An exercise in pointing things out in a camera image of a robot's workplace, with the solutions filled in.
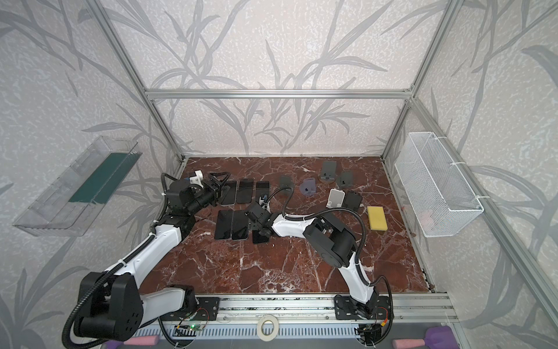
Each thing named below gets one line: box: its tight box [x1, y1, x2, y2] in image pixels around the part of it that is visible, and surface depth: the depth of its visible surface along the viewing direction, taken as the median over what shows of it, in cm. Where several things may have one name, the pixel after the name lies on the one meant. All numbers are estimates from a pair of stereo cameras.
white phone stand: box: [325, 188, 346, 208], surface depth 99 cm
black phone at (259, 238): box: [252, 229, 270, 244], surface depth 91 cm
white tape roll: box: [256, 314, 279, 342], surface depth 71 cm
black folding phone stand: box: [342, 190, 363, 212], surface depth 98 cm
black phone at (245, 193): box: [236, 178, 254, 204], surface depth 110 cm
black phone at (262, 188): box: [255, 181, 271, 204], surface depth 109 cm
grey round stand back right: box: [300, 177, 317, 196], surface depth 104 cm
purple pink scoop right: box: [392, 325, 460, 349], surface depth 68 cm
